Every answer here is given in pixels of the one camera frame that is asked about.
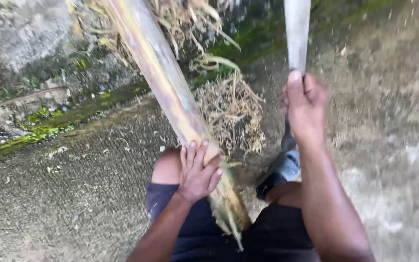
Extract person's right hand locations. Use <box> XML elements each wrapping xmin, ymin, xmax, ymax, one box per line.
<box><xmin>280</xmin><ymin>71</ymin><xmax>329</xmax><ymax>147</ymax></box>

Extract person's left hand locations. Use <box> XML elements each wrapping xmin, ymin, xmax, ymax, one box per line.
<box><xmin>176</xmin><ymin>140</ymin><xmax>224</xmax><ymax>204</ymax></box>

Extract machete with dark handle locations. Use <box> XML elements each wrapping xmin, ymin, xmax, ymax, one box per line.
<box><xmin>281</xmin><ymin>0</ymin><xmax>311</xmax><ymax>151</ymax></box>

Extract long pale plant stalk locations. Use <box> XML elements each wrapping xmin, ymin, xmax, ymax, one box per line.
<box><xmin>105</xmin><ymin>0</ymin><xmax>251</xmax><ymax>252</ymax></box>

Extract person's left knee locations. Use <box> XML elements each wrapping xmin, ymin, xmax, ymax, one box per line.
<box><xmin>151</xmin><ymin>147</ymin><xmax>183</xmax><ymax>185</ymax></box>

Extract person's knee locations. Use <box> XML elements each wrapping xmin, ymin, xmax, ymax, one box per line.
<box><xmin>151</xmin><ymin>147</ymin><xmax>183</xmax><ymax>185</ymax></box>
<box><xmin>266</xmin><ymin>181</ymin><xmax>303</xmax><ymax>209</ymax></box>

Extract dark blue shorts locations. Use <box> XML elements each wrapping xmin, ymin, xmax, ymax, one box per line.
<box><xmin>146</xmin><ymin>183</ymin><xmax>321</xmax><ymax>262</ymax></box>

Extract grey and black sandal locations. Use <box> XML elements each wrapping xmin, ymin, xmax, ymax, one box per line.
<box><xmin>256</xmin><ymin>150</ymin><xmax>301</xmax><ymax>201</ymax></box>

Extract heap of dry plant fibres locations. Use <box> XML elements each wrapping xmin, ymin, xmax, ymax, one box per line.
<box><xmin>189</xmin><ymin>55</ymin><xmax>266</xmax><ymax>155</ymax></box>

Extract person's right knee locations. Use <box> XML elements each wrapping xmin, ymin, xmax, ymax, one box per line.
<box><xmin>266</xmin><ymin>181</ymin><xmax>303</xmax><ymax>209</ymax></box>

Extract thin reddish stick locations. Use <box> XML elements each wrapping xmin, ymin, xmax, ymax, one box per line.
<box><xmin>0</xmin><ymin>86</ymin><xmax>68</xmax><ymax>116</ymax></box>

